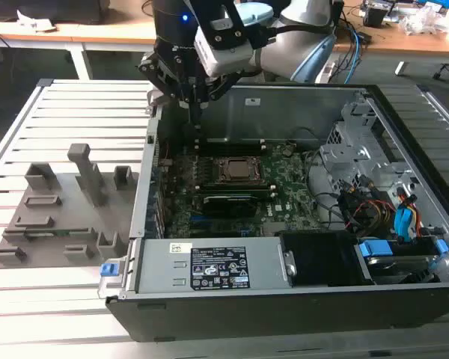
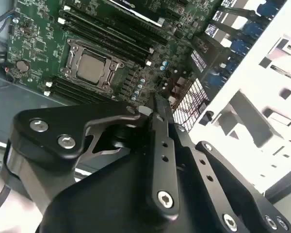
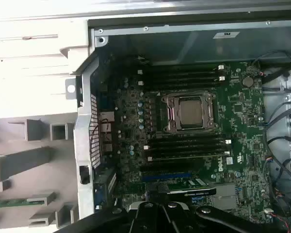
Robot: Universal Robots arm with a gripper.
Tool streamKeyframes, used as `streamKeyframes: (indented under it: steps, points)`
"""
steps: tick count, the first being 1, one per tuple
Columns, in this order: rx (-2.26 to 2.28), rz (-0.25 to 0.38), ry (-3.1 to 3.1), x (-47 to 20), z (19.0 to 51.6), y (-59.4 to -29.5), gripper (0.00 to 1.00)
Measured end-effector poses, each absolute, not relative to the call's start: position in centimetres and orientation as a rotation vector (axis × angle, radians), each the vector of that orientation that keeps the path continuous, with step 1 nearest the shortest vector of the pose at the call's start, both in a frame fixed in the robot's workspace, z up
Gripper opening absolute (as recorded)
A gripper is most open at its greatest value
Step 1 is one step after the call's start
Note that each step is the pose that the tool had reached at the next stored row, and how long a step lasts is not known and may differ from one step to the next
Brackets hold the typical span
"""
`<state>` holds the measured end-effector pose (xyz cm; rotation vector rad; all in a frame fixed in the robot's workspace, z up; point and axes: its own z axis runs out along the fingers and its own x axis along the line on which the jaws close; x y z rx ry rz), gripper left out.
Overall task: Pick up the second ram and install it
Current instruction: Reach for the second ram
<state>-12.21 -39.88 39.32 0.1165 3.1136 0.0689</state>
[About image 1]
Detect green motherboard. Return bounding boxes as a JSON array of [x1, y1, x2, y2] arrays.
[[159, 144, 323, 239]]

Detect white power strip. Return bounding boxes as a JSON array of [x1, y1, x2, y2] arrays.
[[314, 61, 336, 83]]

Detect blue hanging cables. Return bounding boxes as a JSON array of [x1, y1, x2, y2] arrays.
[[346, 28, 364, 85]]

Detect red yellow black wire bundle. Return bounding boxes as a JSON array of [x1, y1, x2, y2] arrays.
[[349, 200, 397, 229]]

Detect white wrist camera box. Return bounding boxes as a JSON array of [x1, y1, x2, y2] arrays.
[[193, 16, 256, 79]]

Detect orange yellow wire bundle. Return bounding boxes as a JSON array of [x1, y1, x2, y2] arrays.
[[398, 188, 424, 236]]

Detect hard disk in blue carrier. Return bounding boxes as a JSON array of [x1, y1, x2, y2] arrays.
[[355, 239, 449, 287]]

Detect CPU socket metal frame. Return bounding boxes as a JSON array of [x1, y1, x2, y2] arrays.
[[211, 156, 267, 184]]

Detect black fan shroud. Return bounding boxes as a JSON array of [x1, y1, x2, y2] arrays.
[[278, 230, 364, 287]]

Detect clear plastic bags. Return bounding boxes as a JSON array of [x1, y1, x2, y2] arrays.
[[398, 5, 449, 37]]

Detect green RAM stick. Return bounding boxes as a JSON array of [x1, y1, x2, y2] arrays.
[[206, 138, 262, 145], [22, 230, 91, 238]]

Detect grey parts rack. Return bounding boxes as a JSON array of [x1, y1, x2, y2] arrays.
[[0, 143, 140, 271]]

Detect black graphics card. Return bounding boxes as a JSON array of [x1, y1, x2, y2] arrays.
[[201, 193, 259, 220]]

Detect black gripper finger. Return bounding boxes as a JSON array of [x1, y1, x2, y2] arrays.
[[197, 70, 244, 132], [137, 52, 198, 132]]

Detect black RAM slot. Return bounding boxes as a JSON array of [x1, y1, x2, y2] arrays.
[[195, 145, 266, 156], [195, 182, 276, 189], [195, 188, 278, 197]]

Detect crumpled white paper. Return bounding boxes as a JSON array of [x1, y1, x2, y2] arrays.
[[16, 9, 57, 33]]

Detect thick black wire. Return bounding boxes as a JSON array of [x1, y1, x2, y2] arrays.
[[305, 149, 347, 230]]

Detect open black PC case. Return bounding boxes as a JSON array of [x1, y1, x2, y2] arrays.
[[97, 84, 449, 343]]

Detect thin black wire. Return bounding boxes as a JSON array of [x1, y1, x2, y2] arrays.
[[290, 126, 325, 150]]

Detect metal drive cage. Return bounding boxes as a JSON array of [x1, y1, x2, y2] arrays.
[[320, 100, 426, 195]]

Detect black camera cable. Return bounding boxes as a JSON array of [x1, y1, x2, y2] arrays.
[[254, 0, 336, 43]]

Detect wooden desk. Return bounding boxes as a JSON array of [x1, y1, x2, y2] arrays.
[[0, 0, 449, 80]]

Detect grey power supply unit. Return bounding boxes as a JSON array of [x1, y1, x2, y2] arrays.
[[136, 239, 295, 296]]

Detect blue flat wire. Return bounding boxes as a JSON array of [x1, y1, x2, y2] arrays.
[[394, 207, 415, 244]]

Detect small black device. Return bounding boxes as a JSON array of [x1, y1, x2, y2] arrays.
[[361, 1, 392, 27]]

